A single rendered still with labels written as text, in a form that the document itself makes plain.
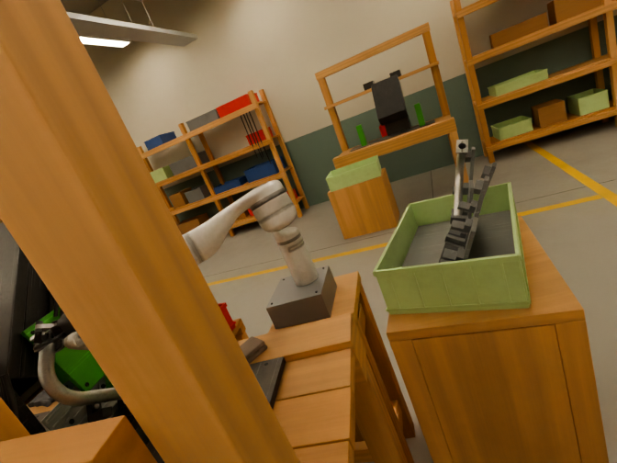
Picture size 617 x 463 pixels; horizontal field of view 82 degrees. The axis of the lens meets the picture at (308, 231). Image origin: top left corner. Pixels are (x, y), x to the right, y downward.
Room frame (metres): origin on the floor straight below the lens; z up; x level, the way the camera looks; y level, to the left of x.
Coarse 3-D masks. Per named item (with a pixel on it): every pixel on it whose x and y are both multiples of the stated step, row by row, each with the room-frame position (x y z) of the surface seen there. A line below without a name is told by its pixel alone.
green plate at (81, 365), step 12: (60, 312) 0.88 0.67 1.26; (24, 336) 0.79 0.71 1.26; (60, 360) 0.79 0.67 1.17; (72, 360) 0.81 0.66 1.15; (84, 360) 0.83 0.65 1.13; (60, 372) 0.80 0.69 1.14; (72, 372) 0.79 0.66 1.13; (84, 372) 0.81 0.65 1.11; (96, 372) 0.83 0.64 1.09; (84, 384) 0.79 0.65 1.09
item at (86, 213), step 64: (0, 0) 0.31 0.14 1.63; (0, 64) 0.29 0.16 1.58; (64, 64) 0.34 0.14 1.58; (0, 128) 0.30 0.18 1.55; (64, 128) 0.30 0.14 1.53; (0, 192) 0.30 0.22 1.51; (64, 192) 0.29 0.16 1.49; (128, 192) 0.33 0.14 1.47; (64, 256) 0.30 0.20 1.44; (128, 256) 0.29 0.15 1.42; (192, 256) 0.37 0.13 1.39; (128, 320) 0.29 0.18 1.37; (192, 320) 0.32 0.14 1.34; (128, 384) 0.30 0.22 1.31; (192, 384) 0.29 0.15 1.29; (256, 384) 0.37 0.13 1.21; (192, 448) 0.30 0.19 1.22; (256, 448) 0.31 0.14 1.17
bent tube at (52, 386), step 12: (48, 348) 0.74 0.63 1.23; (48, 360) 0.72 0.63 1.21; (48, 372) 0.71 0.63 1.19; (48, 384) 0.69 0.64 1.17; (60, 384) 0.70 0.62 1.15; (60, 396) 0.69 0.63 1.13; (72, 396) 0.70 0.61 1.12; (84, 396) 0.71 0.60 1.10; (96, 396) 0.73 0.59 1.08; (108, 396) 0.75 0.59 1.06
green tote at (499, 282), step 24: (504, 192) 1.33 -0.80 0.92; (408, 216) 1.45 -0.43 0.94; (432, 216) 1.49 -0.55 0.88; (408, 240) 1.37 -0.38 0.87; (384, 264) 1.10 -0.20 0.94; (432, 264) 0.93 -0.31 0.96; (456, 264) 0.89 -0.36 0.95; (480, 264) 0.86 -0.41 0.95; (504, 264) 0.83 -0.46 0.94; (384, 288) 1.03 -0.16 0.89; (408, 288) 0.98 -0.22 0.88; (432, 288) 0.94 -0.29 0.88; (456, 288) 0.91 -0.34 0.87; (480, 288) 0.87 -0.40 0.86; (504, 288) 0.84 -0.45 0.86; (528, 288) 0.85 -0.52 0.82; (408, 312) 1.00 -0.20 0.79
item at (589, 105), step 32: (480, 0) 4.63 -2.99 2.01; (576, 0) 4.31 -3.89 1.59; (608, 0) 4.13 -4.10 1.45; (512, 32) 4.58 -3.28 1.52; (544, 32) 4.35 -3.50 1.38; (608, 32) 4.14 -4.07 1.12; (576, 64) 4.66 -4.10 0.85; (608, 64) 4.12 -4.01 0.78; (480, 96) 4.71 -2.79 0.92; (512, 96) 4.53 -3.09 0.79; (576, 96) 4.65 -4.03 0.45; (608, 96) 4.21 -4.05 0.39; (480, 128) 5.12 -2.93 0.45; (512, 128) 4.63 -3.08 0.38; (544, 128) 4.45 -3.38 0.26
